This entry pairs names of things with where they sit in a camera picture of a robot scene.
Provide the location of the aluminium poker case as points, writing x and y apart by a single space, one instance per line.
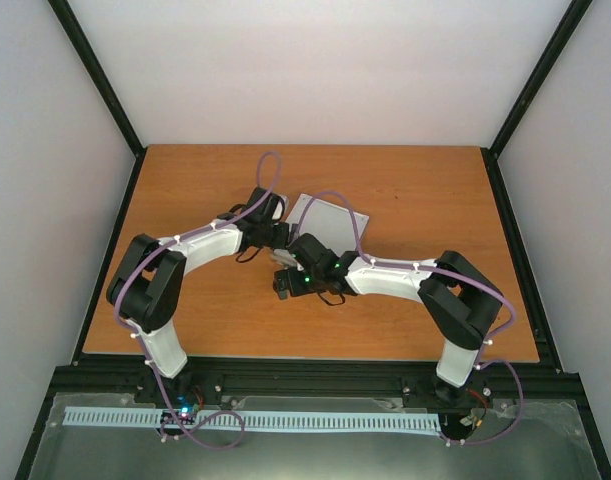
329 223

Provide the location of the light blue cable duct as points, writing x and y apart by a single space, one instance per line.
256 421

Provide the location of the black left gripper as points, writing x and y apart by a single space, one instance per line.
283 240

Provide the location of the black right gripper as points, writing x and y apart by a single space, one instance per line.
297 288

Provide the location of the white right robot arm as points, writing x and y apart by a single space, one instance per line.
461 301

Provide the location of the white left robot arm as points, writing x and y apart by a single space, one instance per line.
145 289

